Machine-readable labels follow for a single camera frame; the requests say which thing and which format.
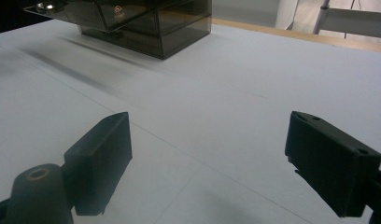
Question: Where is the white foam table cover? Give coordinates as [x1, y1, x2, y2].
[0, 18, 381, 224]

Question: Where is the white desk frame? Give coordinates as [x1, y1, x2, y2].
[313, 0, 381, 40]

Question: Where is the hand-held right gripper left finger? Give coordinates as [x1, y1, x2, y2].
[63, 111, 134, 217]

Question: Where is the smoky transparent drawer box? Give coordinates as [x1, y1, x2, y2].
[23, 0, 213, 61]

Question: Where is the white panel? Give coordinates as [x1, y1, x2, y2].
[211, 0, 303, 31]

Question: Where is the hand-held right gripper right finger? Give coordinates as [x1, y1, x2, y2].
[284, 110, 381, 218]

